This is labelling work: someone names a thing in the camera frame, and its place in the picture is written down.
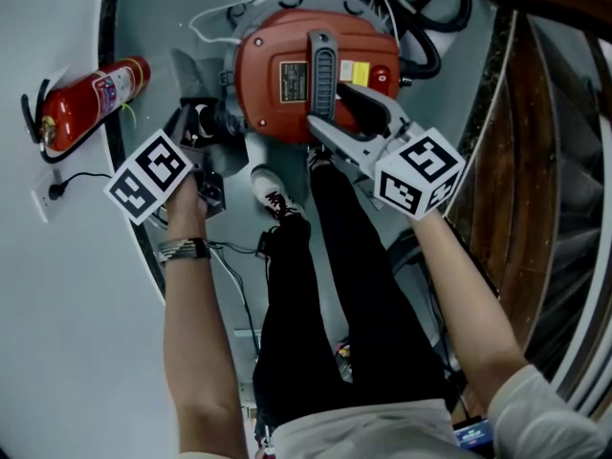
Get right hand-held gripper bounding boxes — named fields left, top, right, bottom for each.
left=305, top=82, right=469, bottom=222

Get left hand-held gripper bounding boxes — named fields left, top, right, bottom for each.
left=102, top=103, right=227, bottom=227

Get red vacuum cleaner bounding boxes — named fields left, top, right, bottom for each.
left=220, top=0, right=412, bottom=147

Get person's left forearm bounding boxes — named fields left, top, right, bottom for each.
left=162, top=234, right=251, bottom=459

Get person's right forearm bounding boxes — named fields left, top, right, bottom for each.
left=407, top=209, right=528, bottom=404

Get person's left hand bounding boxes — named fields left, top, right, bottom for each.
left=164, top=171, right=209, bottom=244

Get person's white right shoe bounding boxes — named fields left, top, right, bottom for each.
left=307, top=144, right=337, bottom=172

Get person's white shoe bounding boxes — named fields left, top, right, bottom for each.
left=250, top=165, right=305, bottom=222
left=307, top=144, right=337, bottom=172

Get person's white left shoe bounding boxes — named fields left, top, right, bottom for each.
left=250, top=165, right=305, bottom=222

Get red fire extinguisher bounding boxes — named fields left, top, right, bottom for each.
left=19, top=55, right=152, bottom=164

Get grey striped wristwatch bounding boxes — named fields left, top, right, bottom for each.
left=156, top=236, right=212, bottom=268

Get person's black trousers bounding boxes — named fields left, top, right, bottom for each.
left=251, top=164, right=448, bottom=430

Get brown wooden staircase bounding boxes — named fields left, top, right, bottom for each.
left=443, top=10, right=612, bottom=421

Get person's white shirt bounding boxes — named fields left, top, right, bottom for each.
left=257, top=362, right=609, bottom=459

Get black device with lit screen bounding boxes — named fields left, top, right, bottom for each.
left=452, top=415, right=495, bottom=450

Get white cord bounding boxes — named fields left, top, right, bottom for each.
left=362, top=0, right=408, bottom=48
left=187, top=0, right=262, bottom=48

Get black vacuum hose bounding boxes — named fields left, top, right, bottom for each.
left=340, top=0, right=472, bottom=81

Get black plug with cable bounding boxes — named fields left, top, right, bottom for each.
left=47, top=170, right=114, bottom=202

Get white wall socket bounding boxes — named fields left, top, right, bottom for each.
left=30, top=169, right=64, bottom=225

